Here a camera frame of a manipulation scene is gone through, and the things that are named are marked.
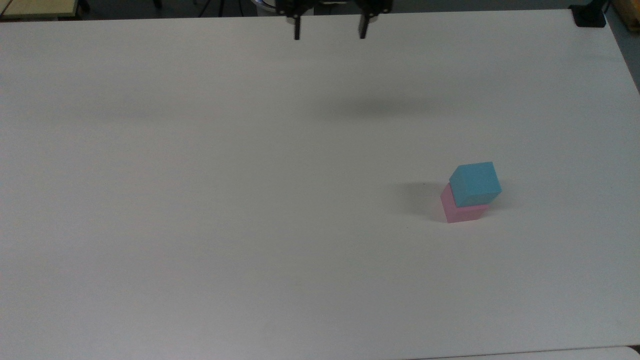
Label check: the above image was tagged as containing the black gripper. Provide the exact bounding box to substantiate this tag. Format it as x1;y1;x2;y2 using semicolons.
275;0;394;41

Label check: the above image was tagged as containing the blue foam cube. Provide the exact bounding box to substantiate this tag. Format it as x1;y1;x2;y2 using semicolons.
449;161;503;209

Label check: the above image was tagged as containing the pink foam cube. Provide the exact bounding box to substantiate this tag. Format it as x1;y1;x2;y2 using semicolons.
440;182;489;224

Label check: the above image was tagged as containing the black tripod stand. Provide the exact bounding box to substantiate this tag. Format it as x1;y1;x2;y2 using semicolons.
197;0;230;18

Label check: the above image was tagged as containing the yellow-topped table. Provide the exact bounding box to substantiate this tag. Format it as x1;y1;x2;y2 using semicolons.
0;0;82;21

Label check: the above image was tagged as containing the wooden box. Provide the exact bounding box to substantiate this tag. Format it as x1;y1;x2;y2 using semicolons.
611;0;640;34

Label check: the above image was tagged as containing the black table clamp mount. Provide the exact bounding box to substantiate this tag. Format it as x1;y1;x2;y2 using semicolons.
570;1;609;28

